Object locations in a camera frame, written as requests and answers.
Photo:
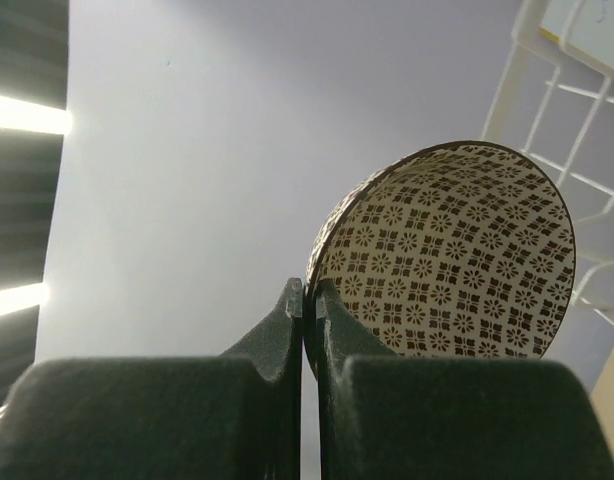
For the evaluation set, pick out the brown floral pattern bowl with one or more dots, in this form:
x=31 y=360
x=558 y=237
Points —
x=462 y=249

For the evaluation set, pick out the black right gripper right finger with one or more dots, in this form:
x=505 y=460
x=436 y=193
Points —
x=384 y=416

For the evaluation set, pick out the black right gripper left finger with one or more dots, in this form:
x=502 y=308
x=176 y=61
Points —
x=231 y=416

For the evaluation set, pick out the white wire dish rack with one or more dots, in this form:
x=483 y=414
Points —
x=558 y=110

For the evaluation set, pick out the yellow framed whiteboard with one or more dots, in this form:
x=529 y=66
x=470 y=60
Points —
x=585 y=28

